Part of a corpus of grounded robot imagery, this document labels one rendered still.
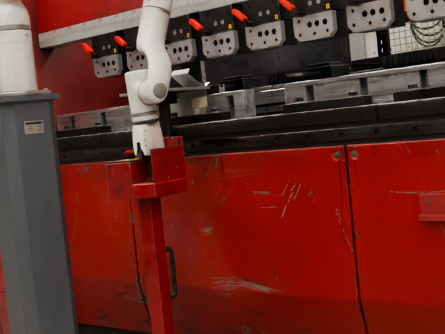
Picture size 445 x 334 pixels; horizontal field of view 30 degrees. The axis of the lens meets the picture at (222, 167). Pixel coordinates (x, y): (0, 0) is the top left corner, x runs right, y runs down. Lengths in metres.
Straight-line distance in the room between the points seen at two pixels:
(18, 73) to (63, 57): 1.31
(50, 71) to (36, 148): 1.30
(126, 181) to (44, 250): 0.39
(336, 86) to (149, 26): 0.60
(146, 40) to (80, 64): 1.19
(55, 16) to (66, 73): 0.29
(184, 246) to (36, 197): 0.72
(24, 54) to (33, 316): 0.73
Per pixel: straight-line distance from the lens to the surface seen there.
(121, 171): 2.63
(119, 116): 3.27
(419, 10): 2.41
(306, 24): 2.62
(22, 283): 2.40
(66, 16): 3.49
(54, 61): 3.67
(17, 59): 2.41
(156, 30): 2.61
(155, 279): 2.68
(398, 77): 2.46
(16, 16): 2.43
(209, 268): 2.85
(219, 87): 2.90
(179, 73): 2.95
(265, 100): 3.09
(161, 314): 2.70
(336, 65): 2.87
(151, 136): 2.58
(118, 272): 3.21
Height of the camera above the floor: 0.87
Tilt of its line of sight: 3 degrees down
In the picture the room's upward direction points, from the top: 6 degrees counter-clockwise
